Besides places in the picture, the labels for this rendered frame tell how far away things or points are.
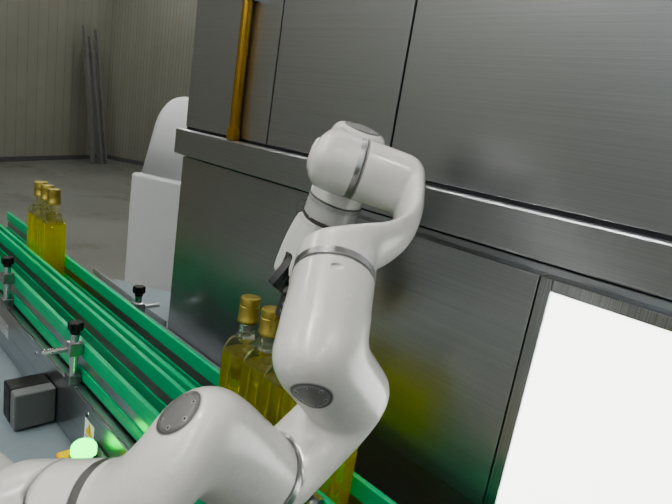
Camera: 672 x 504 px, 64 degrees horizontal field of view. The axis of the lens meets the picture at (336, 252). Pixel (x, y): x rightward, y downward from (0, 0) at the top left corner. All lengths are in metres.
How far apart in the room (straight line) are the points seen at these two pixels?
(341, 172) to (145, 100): 11.55
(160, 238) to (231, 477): 2.78
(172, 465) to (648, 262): 0.53
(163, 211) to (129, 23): 9.50
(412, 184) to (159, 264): 2.69
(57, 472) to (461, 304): 0.52
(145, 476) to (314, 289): 0.20
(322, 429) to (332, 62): 0.66
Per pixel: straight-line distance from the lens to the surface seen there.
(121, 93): 12.44
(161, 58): 12.01
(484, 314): 0.77
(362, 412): 0.51
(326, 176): 0.63
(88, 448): 1.09
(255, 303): 0.91
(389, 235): 0.56
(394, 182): 0.63
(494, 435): 0.80
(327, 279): 0.49
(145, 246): 3.27
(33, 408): 1.33
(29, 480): 0.56
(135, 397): 1.01
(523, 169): 0.77
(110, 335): 1.27
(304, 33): 1.08
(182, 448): 0.44
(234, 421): 0.45
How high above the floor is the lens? 1.46
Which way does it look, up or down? 13 degrees down
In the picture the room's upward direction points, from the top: 9 degrees clockwise
